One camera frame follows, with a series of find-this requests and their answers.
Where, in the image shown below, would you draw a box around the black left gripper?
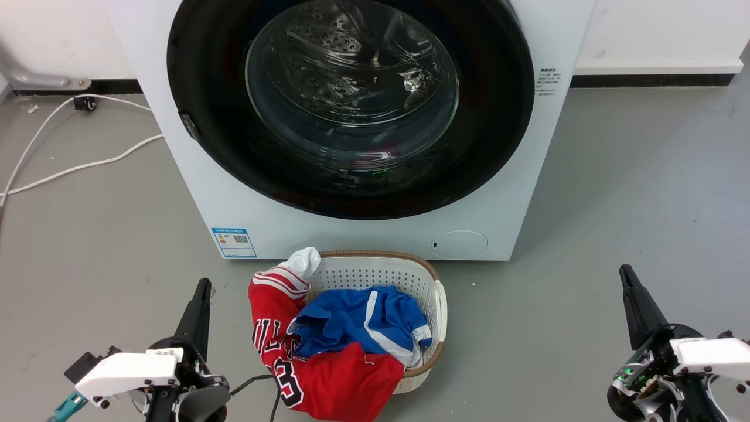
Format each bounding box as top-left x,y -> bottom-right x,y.
145,278 -> 231,422

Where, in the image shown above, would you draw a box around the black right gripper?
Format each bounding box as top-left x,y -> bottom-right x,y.
607,264 -> 714,422

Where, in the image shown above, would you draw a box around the black round washer door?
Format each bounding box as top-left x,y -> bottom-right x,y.
167,0 -> 535,220

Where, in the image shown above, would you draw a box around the white front-load washing machine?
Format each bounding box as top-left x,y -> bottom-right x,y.
101,0 -> 597,261

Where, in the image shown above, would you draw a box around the blue energy label sticker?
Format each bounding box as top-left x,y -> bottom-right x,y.
211,227 -> 257,259

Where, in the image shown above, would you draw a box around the white sock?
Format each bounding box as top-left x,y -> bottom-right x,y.
280,247 -> 322,281

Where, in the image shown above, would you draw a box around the blue shorts with white stripe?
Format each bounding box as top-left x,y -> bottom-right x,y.
286,285 -> 433,369

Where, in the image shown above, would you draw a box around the red basketball jersey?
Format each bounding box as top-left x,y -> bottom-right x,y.
248,265 -> 406,422

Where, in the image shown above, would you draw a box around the white perforated laundry basket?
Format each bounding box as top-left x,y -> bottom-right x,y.
302,250 -> 449,394

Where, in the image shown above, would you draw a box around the round white filter cover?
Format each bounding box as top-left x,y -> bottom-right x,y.
431,230 -> 489,259

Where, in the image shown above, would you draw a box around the white power cable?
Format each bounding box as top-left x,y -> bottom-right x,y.
0,134 -> 165,196
0,94 -> 152,206

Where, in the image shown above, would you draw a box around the grey metal floor bracket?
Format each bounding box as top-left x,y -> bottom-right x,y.
9,69 -> 92,92

